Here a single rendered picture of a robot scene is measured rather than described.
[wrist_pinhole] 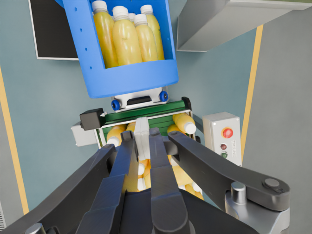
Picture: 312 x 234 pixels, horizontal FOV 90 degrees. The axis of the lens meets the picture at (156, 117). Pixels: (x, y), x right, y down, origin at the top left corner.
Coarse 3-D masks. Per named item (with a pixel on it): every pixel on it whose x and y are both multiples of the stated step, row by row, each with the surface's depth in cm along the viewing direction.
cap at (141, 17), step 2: (138, 14) 44; (140, 14) 44; (142, 14) 44; (144, 14) 44; (134, 16) 44; (136, 16) 44; (138, 16) 44; (140, 16) 44; (142, 16) 44; (144, 16) 44; (134, 18) 45; (136, 18) 44; (138, 18) 44; (140, 18) 44; (142, 18) 44; (144, 18) 44; (146, 18) 45; (134, 20) 45; (136, 20) 45; (138, 20) 44; (140, 20) 44; (142, 20) 44; (144, 20) 45; (146, 20) 45; (134, 22) 45; (136, 22) 45
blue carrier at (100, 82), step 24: (72, 0) 35; (96, 0) 54; (120, 0) 57; (144, 0) 54; (72, 24) 38; (168, 24) 46; (96, 48) 36; (168, 48) 52; (96, 72) 38; (120, 72) 36; (144, 72) 37; (168, 72) 40; (96, 96) 40
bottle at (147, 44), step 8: (136, 24) 45; (144, 24) 45; (144, 32) 44; (152, 32) 45; (144, 40) 44; (152, 40) 45; (144, 48) 45; (152, 48) 45; (144, 56) 45; (152, 56) 46
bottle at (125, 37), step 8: (120, 16) 39; (120, 24) 39; (128, 24) 39; (112, 32) 41; (120, 32) 39; (128, 32) 39; (136, 32) 41; (120, 40) 40; (128, 40) 40; (136, 40) 41; (120, 48) 40; (128, 48) 40; (136, 48) 41; (120, 56) 41; (128, 56) 40; (136, 56) 41; (120, 64) 42; (128, 64) 41
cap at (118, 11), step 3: (114, 9) 39; (117, 9) 39; (120, 9) 39; (123, 9) 39; (126, 9) 40; (114, 12) 40; (117, 12) 39; (120, 12) 39; (123, 12) 39; (126, 12) 40; (114, 15) 40; (117, 15) 40; (126, 15) 40
